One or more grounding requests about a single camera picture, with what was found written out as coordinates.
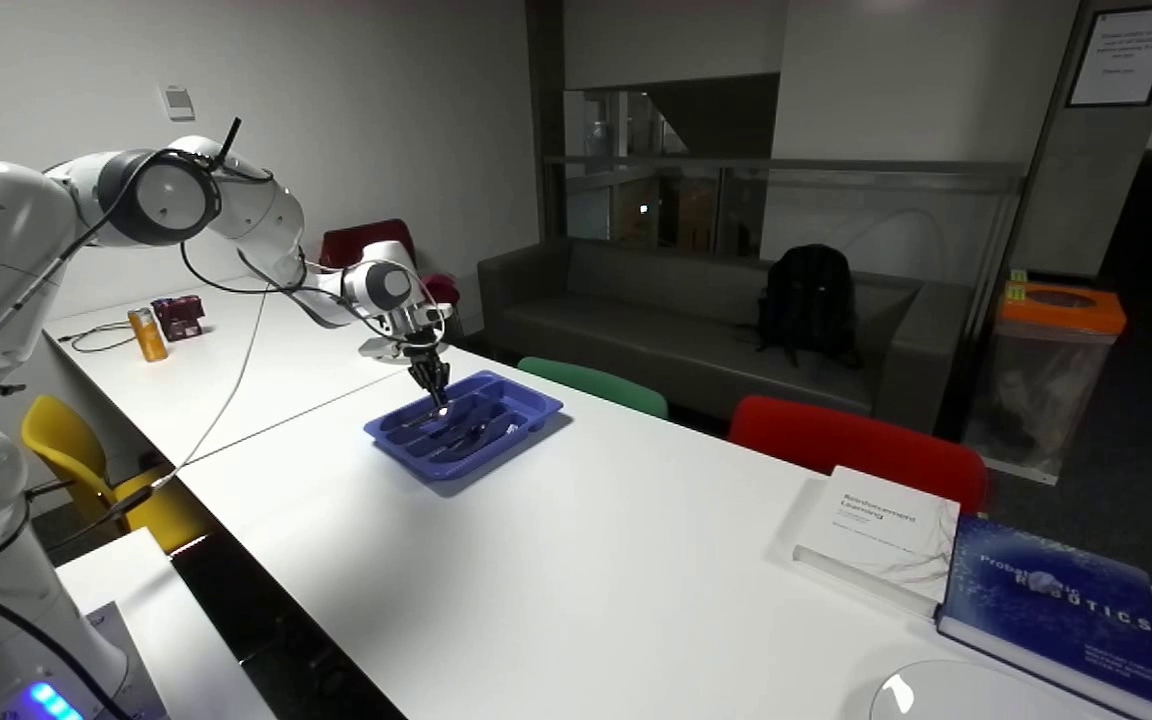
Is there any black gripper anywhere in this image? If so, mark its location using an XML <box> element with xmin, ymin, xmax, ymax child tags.
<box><xmin>403</xmin><ymin>339</ymin><xmax>451</xmax><ymax>397</ymax></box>

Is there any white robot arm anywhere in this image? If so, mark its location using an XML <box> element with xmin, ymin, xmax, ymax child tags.
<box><xmin>0</xmin><ymin>135</ymin><xmax>451</xmax><ymax>399</ymax></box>

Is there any blue cutlery tray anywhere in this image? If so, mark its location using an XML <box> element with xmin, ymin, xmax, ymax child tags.
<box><xmin>364</xmin><ymin>372</ymin><xmax>564</xmax><ymax>497</ymax></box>

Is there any dark red armchair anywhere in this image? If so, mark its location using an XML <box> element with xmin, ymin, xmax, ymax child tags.
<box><xmin>322</xmin><ymin>220</ymin><xmax>461</xmax><ymax>313</ymax></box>

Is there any green chair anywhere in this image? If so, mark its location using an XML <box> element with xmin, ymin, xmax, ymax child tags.
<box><xmin>516</xmin><ymin>355</ymin><xmax>667</xmax><ymax>421</ymax></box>

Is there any maroon small object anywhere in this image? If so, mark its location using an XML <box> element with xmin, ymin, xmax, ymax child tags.
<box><xmin>152</xmin><ymin>295</ymin><xmax>204</xmax><ymax>339</ymax></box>

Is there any grey sofa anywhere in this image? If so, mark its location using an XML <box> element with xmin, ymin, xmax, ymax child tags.
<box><xmin>476</xmin><ymin>238</ymin><xmax>971</xmax><ymax>431</ymax></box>

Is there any orange small box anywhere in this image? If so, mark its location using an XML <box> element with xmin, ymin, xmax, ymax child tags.
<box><xmin>130</xmin><ymin>306</ymin><xmax>169</xmax><ymax>363</ymax></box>

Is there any yellow chair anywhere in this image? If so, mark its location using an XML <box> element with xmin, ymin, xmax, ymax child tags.
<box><xmin>22</xmin><ymin>390</ymin><xmax>215</xmax><ymax>556</ymax></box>

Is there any black backpack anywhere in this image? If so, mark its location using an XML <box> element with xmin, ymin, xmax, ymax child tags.
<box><xmin>756</xmin><ymin>245</ymin><xmax>862</xmax><ymax>367</ymax></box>

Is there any red chair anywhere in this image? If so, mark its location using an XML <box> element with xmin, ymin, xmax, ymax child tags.
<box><xmin>730</xmin><ymin>397</ymin><xmax>987</xmax><ymax>512</ymax></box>

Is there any white book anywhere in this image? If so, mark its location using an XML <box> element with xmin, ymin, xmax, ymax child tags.
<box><xmin>767</xmin><ymin>468</ymin><xmax>961</xmax><ymax>611</ymax></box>

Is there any orange-lidded bin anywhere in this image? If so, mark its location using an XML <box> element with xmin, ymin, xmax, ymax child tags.
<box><xmin>965</xmin><ymin>279</ymin><xmax>1128</xmax><ymax>484</ymax></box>

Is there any blue hardcover book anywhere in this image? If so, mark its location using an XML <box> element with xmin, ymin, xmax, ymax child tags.
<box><xmin>936</xmin><ymin>516</ymin><xmax>1152</xmax><ymax>720</ymax></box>

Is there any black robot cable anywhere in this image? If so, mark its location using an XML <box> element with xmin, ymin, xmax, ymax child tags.
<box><xmin>0</xmin><ymin>117</ymin><xmax>342</xmax><ymax>593</ymax></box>

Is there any wall poster frame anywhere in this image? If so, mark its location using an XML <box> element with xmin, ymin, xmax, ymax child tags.
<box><xmin>1070</xmin><ymin>4</ymin><xmax>1152</xmax><ymax>106</ymax></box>

